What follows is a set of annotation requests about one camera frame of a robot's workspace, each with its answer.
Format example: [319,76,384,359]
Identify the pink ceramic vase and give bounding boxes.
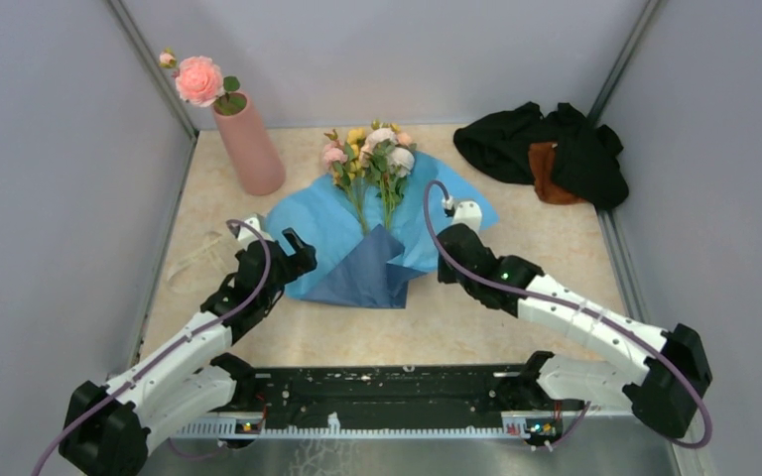
[212,91,286,196]

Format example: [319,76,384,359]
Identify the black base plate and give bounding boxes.
[221,364,584,433]

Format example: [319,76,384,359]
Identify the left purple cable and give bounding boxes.
[29,218,273,476]

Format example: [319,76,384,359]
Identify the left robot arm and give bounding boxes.
[55,221,318,475]

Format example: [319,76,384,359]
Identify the brown cloth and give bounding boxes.
[528,142,584,205]

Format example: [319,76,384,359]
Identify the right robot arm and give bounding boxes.
[432,223,713,449]

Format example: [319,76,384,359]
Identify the black cloth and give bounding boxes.
[452,102,629,210]

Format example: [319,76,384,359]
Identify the blue wrapping paper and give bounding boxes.
[264,152,498,309]

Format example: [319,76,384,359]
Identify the aluminium frame rail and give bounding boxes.
[78,371,704,476]

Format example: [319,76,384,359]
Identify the pink rose in vase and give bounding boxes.
[158,49,248,116]

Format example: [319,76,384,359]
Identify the mixed flower bouquet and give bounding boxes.
[320,120,417,235]

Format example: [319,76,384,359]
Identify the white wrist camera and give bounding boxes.
[446,199,483,234]
[230,213,270,250]

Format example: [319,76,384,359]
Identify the cream ribbon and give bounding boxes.
[165,230,231,295]

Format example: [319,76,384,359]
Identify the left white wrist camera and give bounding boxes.
[230,213,270,250]

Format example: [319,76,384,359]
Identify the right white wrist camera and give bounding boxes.
[446,199,483,234]

